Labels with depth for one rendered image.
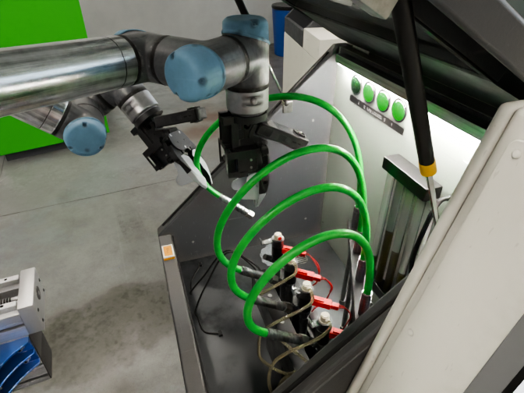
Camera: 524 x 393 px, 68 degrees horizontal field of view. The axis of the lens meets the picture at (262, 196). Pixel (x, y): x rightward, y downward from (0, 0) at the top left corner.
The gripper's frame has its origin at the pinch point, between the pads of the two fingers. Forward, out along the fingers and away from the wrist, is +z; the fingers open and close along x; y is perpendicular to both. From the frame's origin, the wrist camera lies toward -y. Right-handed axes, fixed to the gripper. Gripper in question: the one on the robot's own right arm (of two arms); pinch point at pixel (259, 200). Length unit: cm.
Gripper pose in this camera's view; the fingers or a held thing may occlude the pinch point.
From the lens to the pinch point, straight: 81.9
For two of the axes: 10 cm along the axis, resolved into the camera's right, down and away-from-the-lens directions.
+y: -9.5, 1.8, -2.6
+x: 3.2, 5.3, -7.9
